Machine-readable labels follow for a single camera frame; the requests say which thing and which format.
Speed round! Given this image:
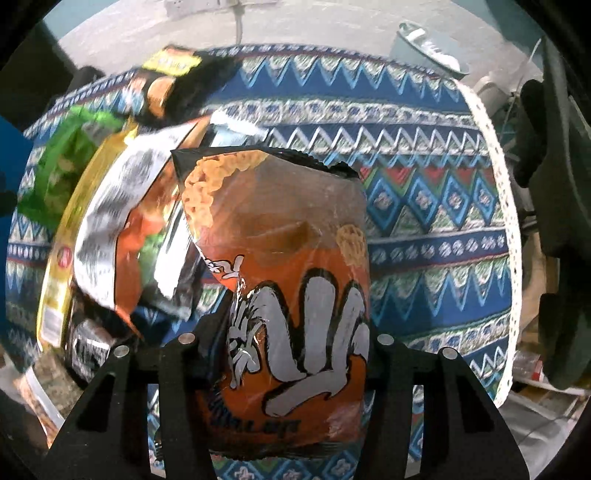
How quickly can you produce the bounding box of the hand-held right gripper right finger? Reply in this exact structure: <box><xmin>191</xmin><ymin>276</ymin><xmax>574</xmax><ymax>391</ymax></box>
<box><xmin>360</xmin><ymin>332</ymin><xmax>550</xmax><ymax>480</ymax></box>

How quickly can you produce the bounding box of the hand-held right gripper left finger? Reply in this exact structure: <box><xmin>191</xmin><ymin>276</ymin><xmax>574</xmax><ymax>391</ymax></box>
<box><xmin>39</xmin><ymin>318</ymin><xmax>232</xmax><ymax>480</ymax></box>

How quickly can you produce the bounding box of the orange snack packet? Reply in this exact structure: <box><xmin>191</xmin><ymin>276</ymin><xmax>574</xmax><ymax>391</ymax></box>
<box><xmin>171</xmin><ymin>145</ymin><xmax>372</xmax><ymax>462</ymax></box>

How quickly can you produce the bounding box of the black yellow snack bag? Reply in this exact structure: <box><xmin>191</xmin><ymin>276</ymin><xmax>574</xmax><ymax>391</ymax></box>
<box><xmin>122</xmin><ymin>44</ymin><xmax>241</xmax><ymax>127</ymax></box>

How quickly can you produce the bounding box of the silver black snack packet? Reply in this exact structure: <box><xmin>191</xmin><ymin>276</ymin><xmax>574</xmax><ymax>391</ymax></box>
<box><xmin>154</xmin><ymin>203</ymin><xmax>206</xmax><ymax>321</ymax></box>

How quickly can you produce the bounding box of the black white-printed snack pack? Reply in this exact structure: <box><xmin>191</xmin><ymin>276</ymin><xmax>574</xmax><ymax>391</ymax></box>
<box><xmin>65</xmin><ymin>295</ymin><xmax>139</xmax><ymax>388</ymax></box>

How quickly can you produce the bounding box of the silver orange snack bag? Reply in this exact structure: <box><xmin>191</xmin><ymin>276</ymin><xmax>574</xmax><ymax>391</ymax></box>
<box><xmin>74</xmin><ymin>120</ymin><xmax>208</xmax><ymax>324</ymax></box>

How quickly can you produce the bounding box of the green snack bag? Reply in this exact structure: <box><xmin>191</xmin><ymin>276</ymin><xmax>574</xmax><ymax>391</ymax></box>
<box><xmin>18</xmin><ymin>106</ymin><xmax>127</xmax><ymax>227</ymax></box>

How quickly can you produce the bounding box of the patterned blue tablecloth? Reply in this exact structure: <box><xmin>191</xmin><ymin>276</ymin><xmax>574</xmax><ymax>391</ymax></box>
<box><xmin>7</xmin><ymin>44</ymin><xmax>525</xmax><ymax>480</ymax></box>

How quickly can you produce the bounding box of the dark chair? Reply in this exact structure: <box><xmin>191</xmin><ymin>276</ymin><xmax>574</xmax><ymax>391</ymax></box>
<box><xmin>512</xmin><ymin>37</ymin><xmax>591</xmax><ymax>388</ymax></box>

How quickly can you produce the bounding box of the white plastic container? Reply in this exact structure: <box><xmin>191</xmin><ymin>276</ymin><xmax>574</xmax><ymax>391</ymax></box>
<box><xmin>473</xmin><ymin>76</ymin><xmax>518</xmax><ymax>116</ymax></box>

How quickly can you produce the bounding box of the large black object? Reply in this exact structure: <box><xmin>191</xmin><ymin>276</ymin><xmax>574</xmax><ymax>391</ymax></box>
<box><xmin>0</xmin><ymin>18</ymin><xmax>107</xmax><ymax>134</ymax></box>

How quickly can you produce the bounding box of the white wall socket row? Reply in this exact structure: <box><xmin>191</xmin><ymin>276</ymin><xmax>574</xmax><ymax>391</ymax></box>
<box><xmin>166</xmin><ymin>0</ymin><xmax>259</xmax><ymax>19</ymax></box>

